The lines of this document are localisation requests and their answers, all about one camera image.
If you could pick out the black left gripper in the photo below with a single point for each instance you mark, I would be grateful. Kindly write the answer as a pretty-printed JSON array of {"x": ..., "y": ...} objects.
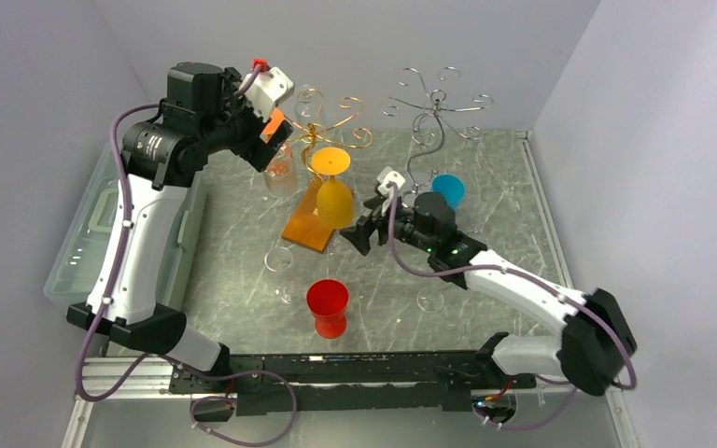
[{"x": 254, "y": 149}]

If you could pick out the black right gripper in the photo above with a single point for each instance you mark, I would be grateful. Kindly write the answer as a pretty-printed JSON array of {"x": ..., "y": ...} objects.
[{"x": 360, "y": 234}]

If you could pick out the clear wine glass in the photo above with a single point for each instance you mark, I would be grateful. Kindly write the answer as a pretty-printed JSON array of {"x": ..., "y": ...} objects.
[
  {"x": 279, "y": 264},
  {"x": 280, "y": 176},
  {"x": 430, "y": 299}
]

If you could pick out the yellow plastic wine glass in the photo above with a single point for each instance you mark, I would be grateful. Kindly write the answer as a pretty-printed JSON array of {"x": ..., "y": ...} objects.
[{"x": 334, "y": 199}]

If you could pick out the gold wire rack wooden base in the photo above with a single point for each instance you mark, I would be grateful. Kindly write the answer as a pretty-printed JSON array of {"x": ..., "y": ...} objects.
[{"x": 304, "y": 227}]

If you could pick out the orange plastic wine glass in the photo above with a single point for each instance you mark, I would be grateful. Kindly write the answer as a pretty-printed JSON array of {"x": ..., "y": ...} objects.
[{"x": 277, "y": 118}]

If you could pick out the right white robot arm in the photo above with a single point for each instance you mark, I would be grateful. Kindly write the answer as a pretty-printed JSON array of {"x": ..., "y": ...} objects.
[{"x": 590, "y": 344}]

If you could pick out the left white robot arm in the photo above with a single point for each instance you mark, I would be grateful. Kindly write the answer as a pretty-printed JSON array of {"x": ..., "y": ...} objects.
[{"x": 206, "y": 109}]

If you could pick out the red plastic wine glass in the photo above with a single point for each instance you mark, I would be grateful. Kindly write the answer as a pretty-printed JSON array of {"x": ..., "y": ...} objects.
[{"x": 327, "y": 301}]

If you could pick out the blue plastic wine glass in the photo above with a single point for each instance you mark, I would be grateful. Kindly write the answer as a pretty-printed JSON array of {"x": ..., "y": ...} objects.
[{"x": 451, "y": 187}]

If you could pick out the clear plastic storage bin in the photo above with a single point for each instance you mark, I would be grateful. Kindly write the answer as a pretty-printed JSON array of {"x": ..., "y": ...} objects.
[{"x": 80, "y": 259}]

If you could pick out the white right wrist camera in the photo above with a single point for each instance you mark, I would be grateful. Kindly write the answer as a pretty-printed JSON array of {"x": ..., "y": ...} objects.
[{"x": 387, "y": 177}]

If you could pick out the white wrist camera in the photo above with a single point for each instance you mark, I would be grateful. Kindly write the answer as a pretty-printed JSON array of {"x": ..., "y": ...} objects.
[
  {"x": 265, "y": 88},
  {"x": 387, "y": 177}
]

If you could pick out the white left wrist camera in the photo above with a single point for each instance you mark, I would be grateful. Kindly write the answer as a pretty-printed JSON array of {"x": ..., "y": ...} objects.
[{"x": 265, "y": 88}]

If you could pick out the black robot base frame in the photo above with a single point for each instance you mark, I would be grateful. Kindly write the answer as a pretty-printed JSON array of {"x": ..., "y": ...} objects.
[{"x": 275, "y": 397}]

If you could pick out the aluminium rail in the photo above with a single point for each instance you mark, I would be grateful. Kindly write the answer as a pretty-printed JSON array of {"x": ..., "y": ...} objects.
[{"x": 106, "y": 375}]

